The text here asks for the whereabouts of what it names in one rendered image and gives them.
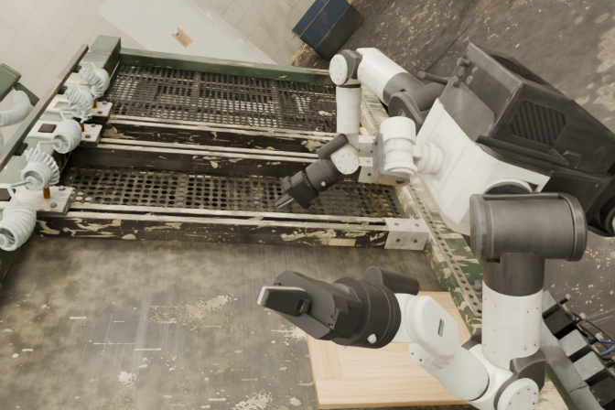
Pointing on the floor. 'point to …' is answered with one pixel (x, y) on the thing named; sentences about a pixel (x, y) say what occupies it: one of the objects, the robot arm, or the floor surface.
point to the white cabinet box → (172, 16)
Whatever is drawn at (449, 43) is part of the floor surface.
